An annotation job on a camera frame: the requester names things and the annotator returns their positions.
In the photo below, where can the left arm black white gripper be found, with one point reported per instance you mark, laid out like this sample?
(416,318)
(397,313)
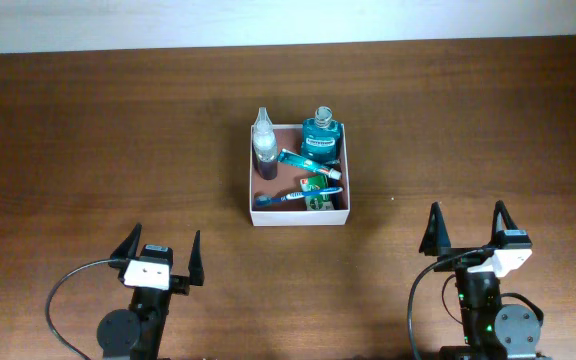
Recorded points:
(181,284)

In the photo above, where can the pink white box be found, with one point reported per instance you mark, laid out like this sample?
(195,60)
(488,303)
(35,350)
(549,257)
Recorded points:
(294,213)

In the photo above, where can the blue disposable razor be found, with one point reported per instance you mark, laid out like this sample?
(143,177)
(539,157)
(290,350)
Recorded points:
(338,201)

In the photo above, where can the green white toothpaste tube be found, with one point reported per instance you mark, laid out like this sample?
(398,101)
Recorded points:
(292,159)

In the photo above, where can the blue white toothbrush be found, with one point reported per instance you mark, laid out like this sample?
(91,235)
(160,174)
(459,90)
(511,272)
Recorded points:
(266,200)

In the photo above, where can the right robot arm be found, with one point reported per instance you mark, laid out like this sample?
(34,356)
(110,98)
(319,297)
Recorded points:
(495,325)

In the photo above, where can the teal mouthwash bottle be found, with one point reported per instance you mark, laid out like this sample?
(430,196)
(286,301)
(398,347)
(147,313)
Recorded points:
(321,135)

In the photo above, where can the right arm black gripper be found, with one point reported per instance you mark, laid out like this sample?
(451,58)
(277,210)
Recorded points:
(433,245)

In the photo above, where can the purple foam soap pump bottle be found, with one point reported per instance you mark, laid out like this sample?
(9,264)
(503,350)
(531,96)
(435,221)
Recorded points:
(265,145)

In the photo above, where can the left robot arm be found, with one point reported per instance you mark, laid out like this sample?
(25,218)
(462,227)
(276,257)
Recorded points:
(136,331)

